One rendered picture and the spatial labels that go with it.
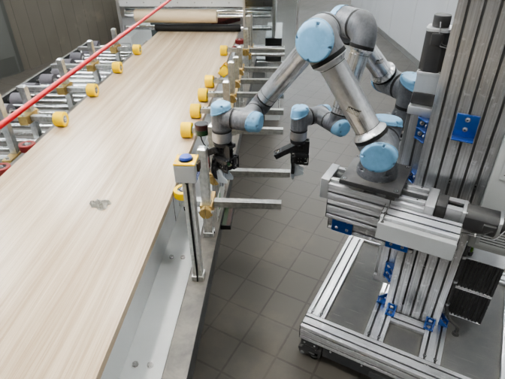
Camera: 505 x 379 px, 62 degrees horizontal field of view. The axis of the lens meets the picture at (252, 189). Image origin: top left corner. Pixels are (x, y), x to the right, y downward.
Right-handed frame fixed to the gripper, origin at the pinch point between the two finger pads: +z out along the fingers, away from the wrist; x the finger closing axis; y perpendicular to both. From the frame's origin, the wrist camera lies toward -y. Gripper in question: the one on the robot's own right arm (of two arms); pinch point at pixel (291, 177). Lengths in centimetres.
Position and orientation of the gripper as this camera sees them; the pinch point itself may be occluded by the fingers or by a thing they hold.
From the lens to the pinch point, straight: 199.5
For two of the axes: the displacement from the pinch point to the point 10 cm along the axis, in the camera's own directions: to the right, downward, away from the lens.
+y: 10.0, 0.3, -0.6
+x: 0.7, -5.5, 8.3
